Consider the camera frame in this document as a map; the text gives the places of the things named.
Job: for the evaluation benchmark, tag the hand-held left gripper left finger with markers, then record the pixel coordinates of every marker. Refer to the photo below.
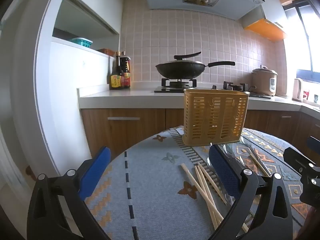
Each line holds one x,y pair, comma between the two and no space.
95,170

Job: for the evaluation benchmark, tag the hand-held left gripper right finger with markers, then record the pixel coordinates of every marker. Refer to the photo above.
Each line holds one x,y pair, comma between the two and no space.
225,172

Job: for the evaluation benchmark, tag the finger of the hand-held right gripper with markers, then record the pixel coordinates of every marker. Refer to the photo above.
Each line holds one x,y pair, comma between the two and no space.
300,165
315,143

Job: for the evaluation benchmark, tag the yellow plastic utensil basket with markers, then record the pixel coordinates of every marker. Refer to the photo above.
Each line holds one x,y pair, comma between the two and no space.
212,120

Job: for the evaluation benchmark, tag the red and white cup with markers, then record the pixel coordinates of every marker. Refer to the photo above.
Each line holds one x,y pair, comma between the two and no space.
306,95

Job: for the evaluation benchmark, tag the wooden base cabinet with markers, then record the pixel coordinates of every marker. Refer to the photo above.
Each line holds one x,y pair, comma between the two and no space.
125,130

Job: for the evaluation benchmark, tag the blue patterned tablecloth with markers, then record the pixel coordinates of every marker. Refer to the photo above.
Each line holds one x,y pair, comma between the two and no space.
150,180

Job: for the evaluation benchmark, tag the white electric kettle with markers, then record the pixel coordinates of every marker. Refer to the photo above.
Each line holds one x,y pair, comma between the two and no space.
297,90

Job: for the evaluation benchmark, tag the white kitchen countertop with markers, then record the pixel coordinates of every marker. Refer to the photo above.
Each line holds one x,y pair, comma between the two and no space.
120,97

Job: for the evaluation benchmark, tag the beige rice cooker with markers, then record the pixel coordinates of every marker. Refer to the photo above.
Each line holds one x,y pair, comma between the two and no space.
262,82

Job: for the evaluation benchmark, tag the slim dark sauce bottle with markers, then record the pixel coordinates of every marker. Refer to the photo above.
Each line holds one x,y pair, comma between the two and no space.
115,80

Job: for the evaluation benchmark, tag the black glass gas stove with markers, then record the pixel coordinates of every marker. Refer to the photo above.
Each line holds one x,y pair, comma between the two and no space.
170,89

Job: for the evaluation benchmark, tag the window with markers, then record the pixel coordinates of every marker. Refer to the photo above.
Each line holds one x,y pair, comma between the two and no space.
310,42

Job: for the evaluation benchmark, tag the large dark sauce bottle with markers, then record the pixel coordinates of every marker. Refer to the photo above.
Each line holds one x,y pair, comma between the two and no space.
126,65

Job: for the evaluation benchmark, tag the black wok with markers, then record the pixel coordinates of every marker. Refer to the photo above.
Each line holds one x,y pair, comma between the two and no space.
180,70

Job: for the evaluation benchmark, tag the brown wicker basket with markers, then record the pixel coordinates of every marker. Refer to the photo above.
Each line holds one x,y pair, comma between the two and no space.
107,51

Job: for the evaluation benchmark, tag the black wok lid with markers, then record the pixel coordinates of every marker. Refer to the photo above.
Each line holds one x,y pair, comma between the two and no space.
187,55

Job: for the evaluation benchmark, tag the teal plastic basket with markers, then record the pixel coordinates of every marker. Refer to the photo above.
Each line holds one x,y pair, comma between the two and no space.
82,42

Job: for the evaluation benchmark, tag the white range hood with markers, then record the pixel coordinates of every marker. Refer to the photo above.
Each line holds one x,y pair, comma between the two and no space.
170,0

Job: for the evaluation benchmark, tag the orange wall cabinet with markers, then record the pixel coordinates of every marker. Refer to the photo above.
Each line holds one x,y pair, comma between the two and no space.
267,30

